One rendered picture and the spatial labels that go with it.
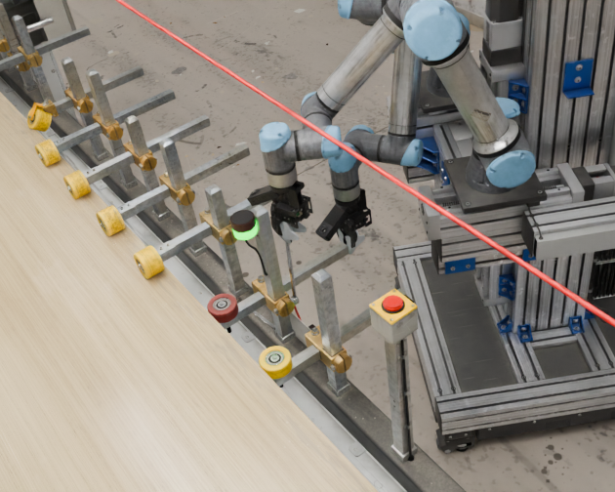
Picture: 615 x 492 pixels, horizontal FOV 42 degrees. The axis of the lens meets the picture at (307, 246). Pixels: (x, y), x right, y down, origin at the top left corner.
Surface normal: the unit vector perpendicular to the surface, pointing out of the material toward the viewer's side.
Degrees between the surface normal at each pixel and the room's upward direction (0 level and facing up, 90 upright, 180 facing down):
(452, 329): 0
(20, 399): 0
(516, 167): 97
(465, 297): 0
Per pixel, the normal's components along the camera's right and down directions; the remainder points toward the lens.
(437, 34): -0.04, 0.57
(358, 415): -0.12, -0.74
